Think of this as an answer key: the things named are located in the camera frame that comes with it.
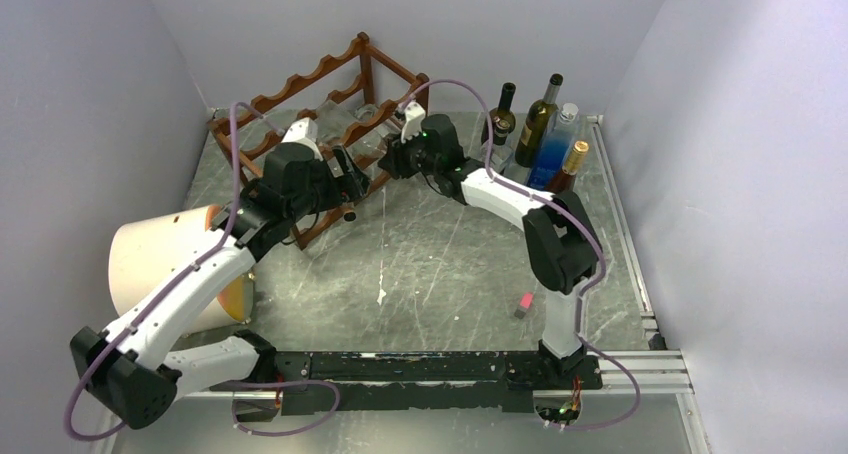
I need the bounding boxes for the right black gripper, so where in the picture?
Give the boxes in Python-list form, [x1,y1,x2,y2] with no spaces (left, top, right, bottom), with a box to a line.
[377,126,440,181]

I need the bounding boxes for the dark bottle cream label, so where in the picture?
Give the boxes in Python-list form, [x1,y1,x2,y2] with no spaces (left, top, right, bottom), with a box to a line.
[480,82,516,145]

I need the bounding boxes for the green wine bottle silver cap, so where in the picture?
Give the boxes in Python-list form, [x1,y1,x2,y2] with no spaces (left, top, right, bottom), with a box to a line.
[514,73,563,168]

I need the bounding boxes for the dark bottle gold foil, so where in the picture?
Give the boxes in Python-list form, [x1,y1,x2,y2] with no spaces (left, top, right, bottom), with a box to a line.
[544,140,590,194]

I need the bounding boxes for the blue labelled clear bottle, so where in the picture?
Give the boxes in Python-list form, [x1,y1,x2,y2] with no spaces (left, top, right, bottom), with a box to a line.
[526,103,581,190]

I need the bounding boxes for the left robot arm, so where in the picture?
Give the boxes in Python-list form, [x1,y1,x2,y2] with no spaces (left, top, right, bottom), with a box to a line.
[64,142,371,440]

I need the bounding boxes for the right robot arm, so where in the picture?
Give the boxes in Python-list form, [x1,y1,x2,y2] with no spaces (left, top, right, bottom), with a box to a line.
[378,103,606,388]

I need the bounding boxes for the brown wooden wine rack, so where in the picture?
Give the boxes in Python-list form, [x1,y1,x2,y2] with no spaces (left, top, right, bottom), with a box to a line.
[207,32,430,250]

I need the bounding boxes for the small red grey block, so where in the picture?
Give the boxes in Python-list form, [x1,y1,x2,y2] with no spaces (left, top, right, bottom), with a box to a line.
[513,292,534,319]

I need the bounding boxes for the white drum orange lid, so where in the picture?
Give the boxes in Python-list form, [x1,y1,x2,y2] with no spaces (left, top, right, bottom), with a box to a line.
[108,204,254,336]

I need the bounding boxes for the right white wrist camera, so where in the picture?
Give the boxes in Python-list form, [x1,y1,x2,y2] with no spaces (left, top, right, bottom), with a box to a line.
[399,101,426,144]

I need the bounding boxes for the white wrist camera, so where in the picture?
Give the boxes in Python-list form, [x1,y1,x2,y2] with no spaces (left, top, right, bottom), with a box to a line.
[281,117,323,159]
[399,101,426,144]

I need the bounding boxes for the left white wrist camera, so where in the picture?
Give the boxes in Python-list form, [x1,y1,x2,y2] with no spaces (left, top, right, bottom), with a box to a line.
[281,117,323,159]

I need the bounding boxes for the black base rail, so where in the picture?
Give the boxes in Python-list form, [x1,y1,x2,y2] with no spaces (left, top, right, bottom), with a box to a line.
[270,350,603,415]

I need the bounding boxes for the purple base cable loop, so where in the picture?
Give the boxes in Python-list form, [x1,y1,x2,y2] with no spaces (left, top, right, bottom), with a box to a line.
[230,379,342,438]

